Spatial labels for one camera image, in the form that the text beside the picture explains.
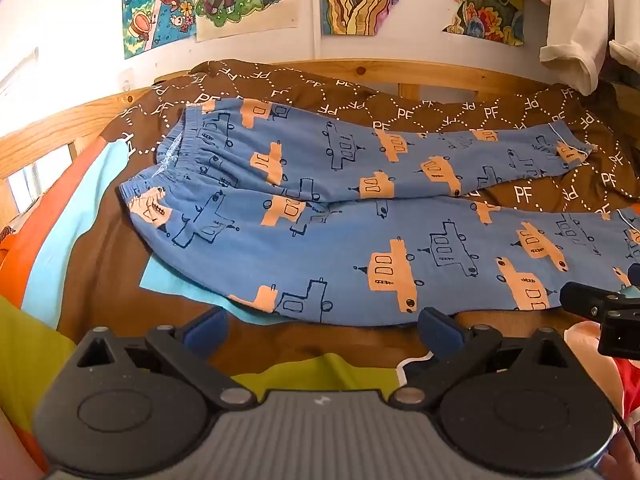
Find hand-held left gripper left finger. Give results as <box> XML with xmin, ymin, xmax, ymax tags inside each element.
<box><xmin>74</xmin><ymin>306</ymin><xmax>257</xmax><ymax>408</ymax></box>

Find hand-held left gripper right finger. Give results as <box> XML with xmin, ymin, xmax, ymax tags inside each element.
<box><xmin>389</xmin><ymin>306</ymin><xmax>575</xmax><ymax>408</ymax></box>

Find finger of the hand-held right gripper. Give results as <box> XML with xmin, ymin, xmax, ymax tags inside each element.
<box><xmin>559</xmin><ymin>282</ymin><xmax>609</xmax><ymax>320</ymax></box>

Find blue car-print pants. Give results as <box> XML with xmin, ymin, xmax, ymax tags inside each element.
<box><xmin>118</xmin><ymin>97</ymin><xmax>640</xmax><ymax>327</ymax></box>

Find brown patterned blanket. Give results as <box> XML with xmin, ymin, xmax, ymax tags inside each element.
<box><xmin>100</xmin><ymin>59</ymin><xmax>640</xmax><ymax>222</ymax></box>

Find orange blue green bed sheet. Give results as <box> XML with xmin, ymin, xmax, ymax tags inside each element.
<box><xmin>0</xmin><ymin>135</ymin><xmax>640</xmax><ymax>480</ymax></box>

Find window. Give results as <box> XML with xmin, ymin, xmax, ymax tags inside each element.
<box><xmin>6</xmin><ymin>146</ymin><xmax>75</xmax><ymax>215</ymax></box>

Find hanging white garment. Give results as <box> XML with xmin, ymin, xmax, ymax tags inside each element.
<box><xmin>539</xmin><ymin>0</ymin><xmax>612</xmax><ymax>96</ymax></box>

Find black cable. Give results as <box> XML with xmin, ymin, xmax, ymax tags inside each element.
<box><xmin>612</xmin><ymin>405</ymin><xmax>640</xmax><ymax>443</ymax></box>

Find wooden bed frame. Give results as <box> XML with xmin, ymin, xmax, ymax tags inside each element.
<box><xmin>0</xmin><ymin>59</ymin><xmax>556</xmax><ymax>221</ymax></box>

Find torn colourful wall poster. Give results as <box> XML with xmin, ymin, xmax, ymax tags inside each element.
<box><xmin>435</xmin><ymin>0</ymin><xmax>527</xmax><ymax>49</ymax></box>

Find white wall pipe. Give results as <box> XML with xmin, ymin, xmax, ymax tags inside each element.
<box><xmin>307</xmin><ymin>0</ymin><xmax>322</xmax><ymax>59</ymax></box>

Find orange-haired figure wall poster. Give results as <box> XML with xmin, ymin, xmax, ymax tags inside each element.
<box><xmin>122</xmin><ymin>0</ymin><xmax>198</xmax><ymax>59</ymax></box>

